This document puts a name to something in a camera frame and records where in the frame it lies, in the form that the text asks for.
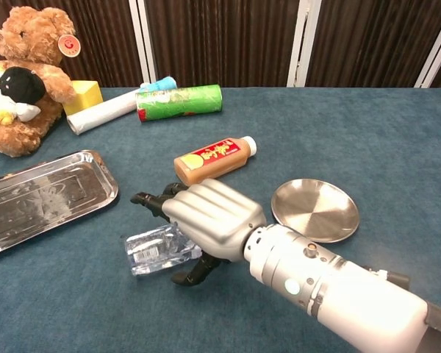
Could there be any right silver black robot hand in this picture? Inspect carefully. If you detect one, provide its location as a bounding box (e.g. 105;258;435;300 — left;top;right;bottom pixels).
129;179;268;287

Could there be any clear plastic water bottle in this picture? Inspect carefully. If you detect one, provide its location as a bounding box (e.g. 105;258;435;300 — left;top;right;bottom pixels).
123;224;204;277

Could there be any round steel plate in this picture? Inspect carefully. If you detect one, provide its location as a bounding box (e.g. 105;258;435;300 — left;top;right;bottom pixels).
270;178;360;244

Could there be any green chip can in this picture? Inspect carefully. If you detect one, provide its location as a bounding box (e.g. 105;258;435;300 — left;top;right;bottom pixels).
135;84;223;123

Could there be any white roll with blue end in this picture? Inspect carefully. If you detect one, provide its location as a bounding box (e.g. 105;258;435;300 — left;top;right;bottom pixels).
65;76;179;136

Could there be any blue felt table mat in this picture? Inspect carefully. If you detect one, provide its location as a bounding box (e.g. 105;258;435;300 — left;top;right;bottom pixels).
0;86;441;353

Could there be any rectangular steel tray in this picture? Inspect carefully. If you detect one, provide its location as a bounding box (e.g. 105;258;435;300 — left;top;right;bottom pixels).
0;149;120;260

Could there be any yellow sponge block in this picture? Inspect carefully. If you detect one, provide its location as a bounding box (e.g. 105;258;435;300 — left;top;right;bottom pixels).
62;79;104;116

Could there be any black white plush toy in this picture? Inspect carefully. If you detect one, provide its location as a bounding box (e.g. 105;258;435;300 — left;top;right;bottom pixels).
0;62;47;126

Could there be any brown teddy bear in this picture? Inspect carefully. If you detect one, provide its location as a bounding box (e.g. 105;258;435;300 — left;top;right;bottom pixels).
0;5;78;158

